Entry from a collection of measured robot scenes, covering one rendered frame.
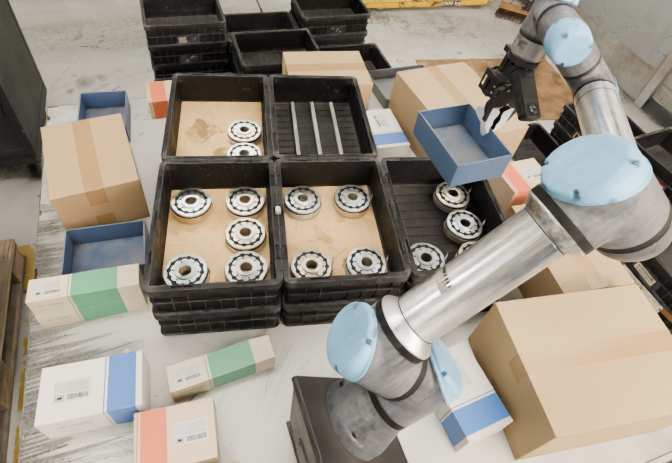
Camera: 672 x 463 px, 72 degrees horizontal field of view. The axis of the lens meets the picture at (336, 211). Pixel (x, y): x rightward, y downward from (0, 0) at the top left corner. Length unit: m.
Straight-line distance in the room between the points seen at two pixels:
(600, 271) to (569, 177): 0.79
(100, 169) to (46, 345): 0.47
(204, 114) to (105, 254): 0.54
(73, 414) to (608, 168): 1.05
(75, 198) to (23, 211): 1.25
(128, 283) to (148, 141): 0.65
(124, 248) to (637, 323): 1.34
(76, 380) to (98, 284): 0.22
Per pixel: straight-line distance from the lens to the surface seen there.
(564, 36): 0.97
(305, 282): 1.05
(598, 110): 0.97
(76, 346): 1.32
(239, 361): 1.15
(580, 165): 0.68
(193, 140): 1.51
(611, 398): 1.20
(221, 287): 1.04
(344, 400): 0.90
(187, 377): 1.15
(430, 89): 1.72
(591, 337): 1.24
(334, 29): 2.77
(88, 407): 1.15
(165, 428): 1.11
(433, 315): 0.71
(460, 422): 1.14
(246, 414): 1.17
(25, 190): 2.72
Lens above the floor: 1.82
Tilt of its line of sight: 49 degrees down
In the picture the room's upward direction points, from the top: 10 degrees clockwise
